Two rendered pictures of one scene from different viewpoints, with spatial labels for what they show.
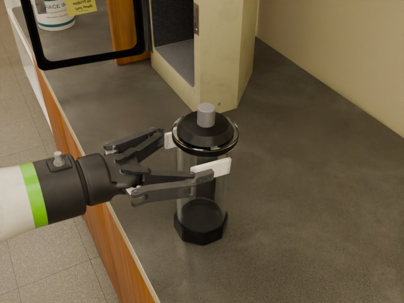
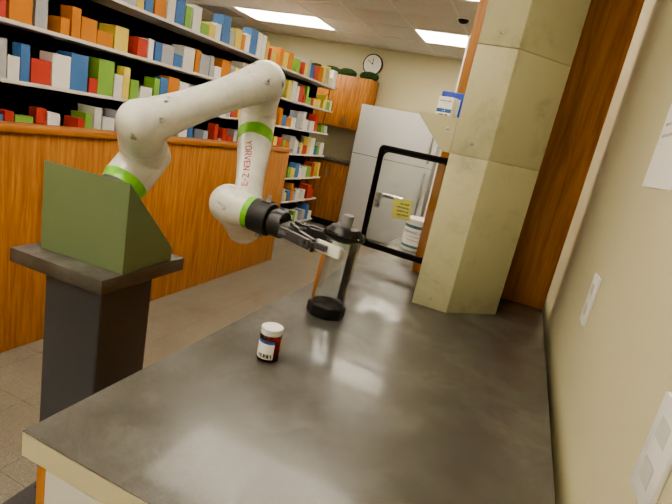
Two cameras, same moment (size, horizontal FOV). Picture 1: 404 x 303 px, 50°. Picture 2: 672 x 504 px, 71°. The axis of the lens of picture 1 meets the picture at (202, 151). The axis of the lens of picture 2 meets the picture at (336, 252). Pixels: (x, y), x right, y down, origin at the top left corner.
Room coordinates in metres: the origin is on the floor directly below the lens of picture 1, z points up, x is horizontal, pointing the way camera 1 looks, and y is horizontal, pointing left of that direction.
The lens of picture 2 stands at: (-0.24, -0.87, 1.41)
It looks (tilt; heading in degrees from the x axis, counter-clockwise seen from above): 14 degrees down; 48
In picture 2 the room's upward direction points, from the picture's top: 12 degrees clockwise
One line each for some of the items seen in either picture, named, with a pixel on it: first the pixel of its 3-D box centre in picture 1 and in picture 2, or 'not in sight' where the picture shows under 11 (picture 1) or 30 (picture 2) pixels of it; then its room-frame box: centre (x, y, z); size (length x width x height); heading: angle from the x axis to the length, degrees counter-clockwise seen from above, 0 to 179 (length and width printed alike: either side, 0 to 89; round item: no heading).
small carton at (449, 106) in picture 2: not in sight; (447, 107); (0.99, 0.11, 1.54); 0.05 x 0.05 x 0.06; 13
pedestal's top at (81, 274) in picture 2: not in sight; (103, 259); (0.15, 0.53, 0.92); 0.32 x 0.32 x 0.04; 30
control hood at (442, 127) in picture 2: not in sight; (444, 135); (1.03, 0.13, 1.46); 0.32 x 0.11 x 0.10; 28
